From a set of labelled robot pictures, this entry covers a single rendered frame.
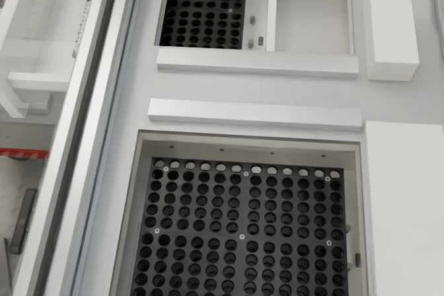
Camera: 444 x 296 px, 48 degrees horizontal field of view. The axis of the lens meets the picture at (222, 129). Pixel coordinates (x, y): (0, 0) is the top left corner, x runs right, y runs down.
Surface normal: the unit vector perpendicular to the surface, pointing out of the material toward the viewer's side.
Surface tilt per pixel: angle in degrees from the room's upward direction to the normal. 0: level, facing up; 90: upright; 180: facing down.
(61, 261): 0
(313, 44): 0
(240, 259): 0
